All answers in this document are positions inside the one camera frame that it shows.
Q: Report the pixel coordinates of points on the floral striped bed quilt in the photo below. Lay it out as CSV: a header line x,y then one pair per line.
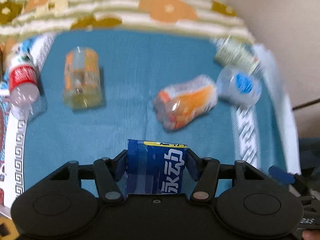
x,y
21,19

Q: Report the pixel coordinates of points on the white blue label cup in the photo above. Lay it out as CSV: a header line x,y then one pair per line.
x,y
237,87

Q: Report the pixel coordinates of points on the red label clear cup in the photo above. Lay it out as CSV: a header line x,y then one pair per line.
x,y
23,85

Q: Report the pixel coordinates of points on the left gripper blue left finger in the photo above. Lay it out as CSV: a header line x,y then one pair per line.
x,y
107,173

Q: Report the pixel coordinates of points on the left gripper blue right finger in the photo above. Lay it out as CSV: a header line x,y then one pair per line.
x,y
204,171

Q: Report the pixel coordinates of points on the teal patterned mat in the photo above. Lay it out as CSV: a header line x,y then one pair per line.
x,y
134,67

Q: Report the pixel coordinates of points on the orange cartoon label cup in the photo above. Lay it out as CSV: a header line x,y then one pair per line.
x,y
179,104

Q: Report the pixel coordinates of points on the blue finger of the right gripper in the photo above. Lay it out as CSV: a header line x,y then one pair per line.
x,y
281,176

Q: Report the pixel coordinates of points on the yellow orange label cup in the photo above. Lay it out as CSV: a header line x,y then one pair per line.
x,y
82,79

